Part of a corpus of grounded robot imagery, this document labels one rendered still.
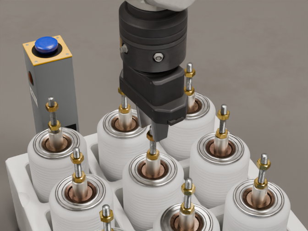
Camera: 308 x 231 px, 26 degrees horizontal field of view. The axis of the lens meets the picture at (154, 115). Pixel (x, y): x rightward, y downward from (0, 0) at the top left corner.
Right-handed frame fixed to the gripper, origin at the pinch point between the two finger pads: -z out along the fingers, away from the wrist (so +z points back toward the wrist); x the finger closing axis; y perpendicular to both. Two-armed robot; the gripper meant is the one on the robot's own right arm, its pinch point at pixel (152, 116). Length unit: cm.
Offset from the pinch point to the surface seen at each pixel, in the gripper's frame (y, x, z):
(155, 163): 0.3, -1.1, -8.6
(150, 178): 1.4, -1.3, -10.8
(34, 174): 14.1, 13.2, -14.8
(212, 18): -62, 60, -36
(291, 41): -71, 39, -36
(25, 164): 13.1, 19.5, -18.1
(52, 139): 10.2, 13.1, -9.1
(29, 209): 17.2, 9.8, -18.1
